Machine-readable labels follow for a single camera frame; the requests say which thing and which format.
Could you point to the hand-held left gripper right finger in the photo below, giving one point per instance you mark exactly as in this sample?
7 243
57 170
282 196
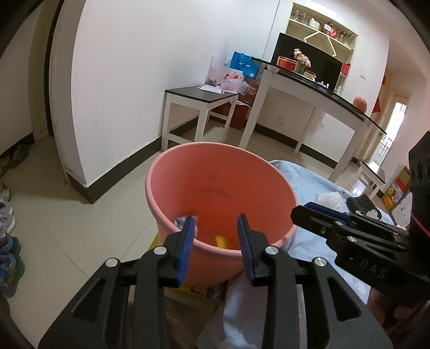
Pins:
244 250

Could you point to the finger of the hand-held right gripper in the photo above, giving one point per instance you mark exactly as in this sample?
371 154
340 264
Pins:
346 218
312 219

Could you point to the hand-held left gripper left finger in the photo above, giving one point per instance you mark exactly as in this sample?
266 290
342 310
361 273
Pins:
186 250

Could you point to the clear white plastic bag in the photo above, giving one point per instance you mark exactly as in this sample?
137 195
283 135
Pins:
331 200

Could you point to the pink plastic bucket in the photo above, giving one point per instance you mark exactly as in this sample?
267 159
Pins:
215 188

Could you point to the black foam net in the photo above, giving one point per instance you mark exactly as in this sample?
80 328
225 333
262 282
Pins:
362 204

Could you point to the yellow wrapper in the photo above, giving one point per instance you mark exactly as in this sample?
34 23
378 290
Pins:
222 241

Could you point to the blue white wrapper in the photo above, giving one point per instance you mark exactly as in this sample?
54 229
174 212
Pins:
179 222

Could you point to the light blue blanket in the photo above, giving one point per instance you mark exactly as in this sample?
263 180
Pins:
312 178

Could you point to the colourful printed box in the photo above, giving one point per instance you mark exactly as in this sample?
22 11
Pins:
394 193

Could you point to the low black-topped side table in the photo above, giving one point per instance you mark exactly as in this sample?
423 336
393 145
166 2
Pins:
373 169

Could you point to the long black-topped white table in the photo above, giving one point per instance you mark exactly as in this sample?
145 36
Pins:
339 107

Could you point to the orange ball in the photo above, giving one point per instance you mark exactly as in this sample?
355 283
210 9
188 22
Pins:
360 104

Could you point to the dark red carton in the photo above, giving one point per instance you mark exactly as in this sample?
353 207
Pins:
240 112

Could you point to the small black-topped white table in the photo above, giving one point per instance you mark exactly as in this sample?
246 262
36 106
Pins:
198 94

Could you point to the black board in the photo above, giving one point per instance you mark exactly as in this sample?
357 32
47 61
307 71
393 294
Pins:
322 63

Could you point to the pink white plastic bag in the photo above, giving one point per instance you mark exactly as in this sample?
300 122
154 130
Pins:
235 82

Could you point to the red box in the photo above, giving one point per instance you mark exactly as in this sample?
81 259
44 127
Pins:
286 63

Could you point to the white paper tray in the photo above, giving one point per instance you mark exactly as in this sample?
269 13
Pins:
211 88

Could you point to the blue shopping bag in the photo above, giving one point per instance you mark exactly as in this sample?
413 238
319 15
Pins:
244 64

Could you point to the clear bag with dark contents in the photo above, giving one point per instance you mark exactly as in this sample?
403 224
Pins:
213 72

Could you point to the row of shoes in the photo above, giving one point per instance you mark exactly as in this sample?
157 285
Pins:
8 258

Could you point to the red wall decoration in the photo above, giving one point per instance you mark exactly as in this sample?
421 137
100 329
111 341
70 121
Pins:
377 104

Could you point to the white wall shelf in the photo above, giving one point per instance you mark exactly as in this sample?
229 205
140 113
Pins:
319 23

